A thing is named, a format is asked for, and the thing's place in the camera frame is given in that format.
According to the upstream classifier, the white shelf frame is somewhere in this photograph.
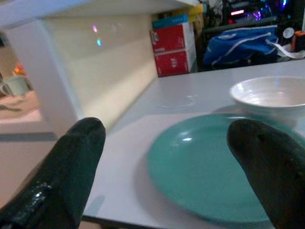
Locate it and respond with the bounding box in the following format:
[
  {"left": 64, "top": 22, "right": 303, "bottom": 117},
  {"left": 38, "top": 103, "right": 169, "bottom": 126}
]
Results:
[{"left": 0, "top": 0, "right": 201, "bottom": 134}]

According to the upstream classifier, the blue cardboard box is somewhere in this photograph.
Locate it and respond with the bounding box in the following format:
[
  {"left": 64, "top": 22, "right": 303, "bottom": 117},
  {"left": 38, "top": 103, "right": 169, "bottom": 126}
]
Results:
[{"left": 152, "top": 13, "right": 190, "bottom": 30}]

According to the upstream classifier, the orange black device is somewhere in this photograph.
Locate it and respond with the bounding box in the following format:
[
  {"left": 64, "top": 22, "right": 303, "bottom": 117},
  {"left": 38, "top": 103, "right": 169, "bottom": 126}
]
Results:
[{"left": 291, "top": 30, "right": 305, "bottom": 53}]

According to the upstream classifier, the white ceramic bowl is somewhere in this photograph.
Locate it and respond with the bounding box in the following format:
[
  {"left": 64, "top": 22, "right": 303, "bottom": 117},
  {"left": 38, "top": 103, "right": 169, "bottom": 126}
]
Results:
[{"left": 229, "top": 76, "right": 305, "bottom": 120}]

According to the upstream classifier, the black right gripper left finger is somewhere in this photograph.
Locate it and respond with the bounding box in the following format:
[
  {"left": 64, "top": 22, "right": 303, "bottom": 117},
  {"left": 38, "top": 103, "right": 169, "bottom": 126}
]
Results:
[{"left": 0, "top": 117, "right": 106, "bottom": 229}]

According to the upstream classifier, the light green mug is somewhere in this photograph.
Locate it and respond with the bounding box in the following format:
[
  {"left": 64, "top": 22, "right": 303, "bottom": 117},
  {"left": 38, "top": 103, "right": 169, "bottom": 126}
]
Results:
[{"left": 0, "top": 75, "right": 31, "bottom": 97}]

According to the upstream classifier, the teal round plate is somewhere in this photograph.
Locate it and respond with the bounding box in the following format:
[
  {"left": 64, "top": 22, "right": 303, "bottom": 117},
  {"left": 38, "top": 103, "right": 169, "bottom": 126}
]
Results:
[{"left": 146, "top": 113, "right": 303, "bottom": 224}]

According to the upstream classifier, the blue bag with white straps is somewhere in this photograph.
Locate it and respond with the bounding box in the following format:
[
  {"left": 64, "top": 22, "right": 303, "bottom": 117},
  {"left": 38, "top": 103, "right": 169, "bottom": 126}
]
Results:
[{"left": 203, "top": 25, "right": 305, "bottom": 66}]

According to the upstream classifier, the yellow box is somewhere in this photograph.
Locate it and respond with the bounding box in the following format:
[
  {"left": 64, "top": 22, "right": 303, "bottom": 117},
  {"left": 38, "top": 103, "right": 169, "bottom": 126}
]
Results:
[{"left": 152, "top": 4, "right": 204, "bottom": 21}]

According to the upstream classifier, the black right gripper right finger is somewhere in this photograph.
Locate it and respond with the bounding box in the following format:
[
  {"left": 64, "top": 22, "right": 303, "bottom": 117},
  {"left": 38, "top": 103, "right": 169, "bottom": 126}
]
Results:
[{"left": 226, "top": 119, "right": 305, "bottom": 229}]

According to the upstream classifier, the white thread piece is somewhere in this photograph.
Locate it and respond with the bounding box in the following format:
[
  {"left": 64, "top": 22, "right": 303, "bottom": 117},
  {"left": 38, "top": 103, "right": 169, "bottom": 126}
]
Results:
[{"left": 162, "top": 94, "right": 198, "bottom": 109}]

